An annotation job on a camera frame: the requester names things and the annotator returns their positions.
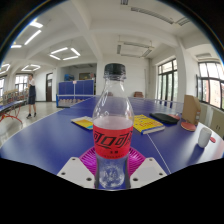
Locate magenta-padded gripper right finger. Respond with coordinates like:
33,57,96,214
128,146,168,190

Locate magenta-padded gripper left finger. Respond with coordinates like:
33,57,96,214
57,146,98,190

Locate clear red-labelled drink bottle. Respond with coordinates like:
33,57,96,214
92,62,135,191

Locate yellow book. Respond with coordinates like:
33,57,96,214
132,114,166,136

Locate small colourful book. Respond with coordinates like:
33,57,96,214
70,115,95,131

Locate black paddle case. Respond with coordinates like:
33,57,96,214
149,112,180,126

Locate white cup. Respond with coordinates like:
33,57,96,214
197,126,213,149

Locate brown cardboard box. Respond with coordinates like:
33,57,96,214
181,94,202,126

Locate folded blue table tennis tables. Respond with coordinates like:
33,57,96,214
58,79,96,97

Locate person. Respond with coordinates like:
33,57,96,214
25,72,38,120

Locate dark wooden door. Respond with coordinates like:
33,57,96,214
45,72,54,103

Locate red-legged blue table tennis table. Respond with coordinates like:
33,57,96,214
0,99,28,125

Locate black-framed glass door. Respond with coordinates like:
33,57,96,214
156,58,179,103

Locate black-framed window row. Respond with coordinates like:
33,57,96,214
195,60,224,111

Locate ceiling lights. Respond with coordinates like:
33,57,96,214
0,19,82,76

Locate ceiling air conditioner unit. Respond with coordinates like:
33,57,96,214
116,40,155,59

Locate framed wall picture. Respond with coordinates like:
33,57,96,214
78,72,97,81

